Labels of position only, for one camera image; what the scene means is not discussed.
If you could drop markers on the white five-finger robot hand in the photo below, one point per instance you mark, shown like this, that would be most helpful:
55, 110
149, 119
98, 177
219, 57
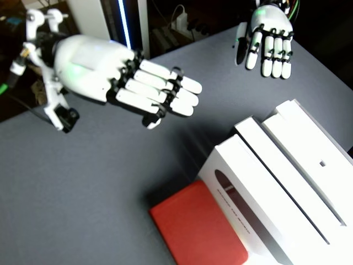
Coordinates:
271, 25
82, 63

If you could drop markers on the white column with blue light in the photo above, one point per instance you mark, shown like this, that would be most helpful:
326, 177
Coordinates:
93, 16

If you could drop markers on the white power strip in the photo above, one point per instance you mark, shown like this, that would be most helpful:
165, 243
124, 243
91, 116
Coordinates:
165, 40

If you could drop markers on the white power adapter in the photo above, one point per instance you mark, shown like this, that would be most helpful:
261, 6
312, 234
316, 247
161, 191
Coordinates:
182, 22

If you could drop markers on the grey table cloth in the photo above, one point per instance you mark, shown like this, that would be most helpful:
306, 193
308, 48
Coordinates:
96, 179

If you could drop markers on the white box with oval window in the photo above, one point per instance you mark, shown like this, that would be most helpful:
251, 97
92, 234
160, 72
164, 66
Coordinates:
262, 215

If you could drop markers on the red book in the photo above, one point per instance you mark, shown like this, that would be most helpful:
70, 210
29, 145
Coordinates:
195, 226

